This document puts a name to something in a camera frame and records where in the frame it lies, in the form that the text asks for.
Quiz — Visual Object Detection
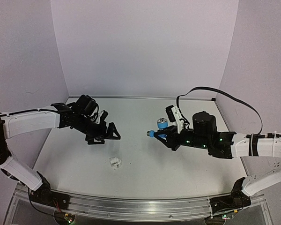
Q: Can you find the white plastic pipe fitting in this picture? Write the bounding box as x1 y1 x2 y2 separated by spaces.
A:
109 157 122 169

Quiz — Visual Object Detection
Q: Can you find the circuit board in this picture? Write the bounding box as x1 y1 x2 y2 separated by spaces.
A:
218 213 235 221
54 211 76 225

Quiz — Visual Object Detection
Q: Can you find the left circuit board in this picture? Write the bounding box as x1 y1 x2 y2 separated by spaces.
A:
54 211 76 225

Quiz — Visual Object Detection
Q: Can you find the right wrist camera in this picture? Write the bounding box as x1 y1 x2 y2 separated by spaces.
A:
165 105 185 134

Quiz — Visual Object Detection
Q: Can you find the right circuit board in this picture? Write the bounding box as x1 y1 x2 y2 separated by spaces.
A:
218 213 235 221

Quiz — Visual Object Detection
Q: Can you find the left black base cable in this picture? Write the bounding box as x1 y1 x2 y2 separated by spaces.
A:
27 185 61 216

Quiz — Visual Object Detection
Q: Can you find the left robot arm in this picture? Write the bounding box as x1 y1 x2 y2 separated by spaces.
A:
0 95 121 205

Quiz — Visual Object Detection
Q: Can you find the blue water faucet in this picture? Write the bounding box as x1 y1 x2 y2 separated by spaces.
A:
146 118 168 138

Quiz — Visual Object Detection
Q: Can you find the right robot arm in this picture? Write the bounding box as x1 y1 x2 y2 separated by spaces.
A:
147 111 281 214

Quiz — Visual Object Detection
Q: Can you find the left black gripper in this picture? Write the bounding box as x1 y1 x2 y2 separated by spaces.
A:
74 113 120 145

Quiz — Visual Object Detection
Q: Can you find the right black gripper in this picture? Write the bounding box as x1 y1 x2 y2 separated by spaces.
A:
153 124 210 152

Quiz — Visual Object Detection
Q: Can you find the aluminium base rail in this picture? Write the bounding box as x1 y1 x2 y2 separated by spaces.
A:
14 178 266 218

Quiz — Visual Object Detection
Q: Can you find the right black camera cable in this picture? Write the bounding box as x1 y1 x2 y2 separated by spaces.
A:
175 86 264 136

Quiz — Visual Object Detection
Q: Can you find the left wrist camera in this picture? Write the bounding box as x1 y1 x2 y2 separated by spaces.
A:
94 110 108 124

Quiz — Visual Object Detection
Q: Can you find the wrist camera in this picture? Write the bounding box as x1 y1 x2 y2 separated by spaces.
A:
165 105 185 134
94 110 108 124

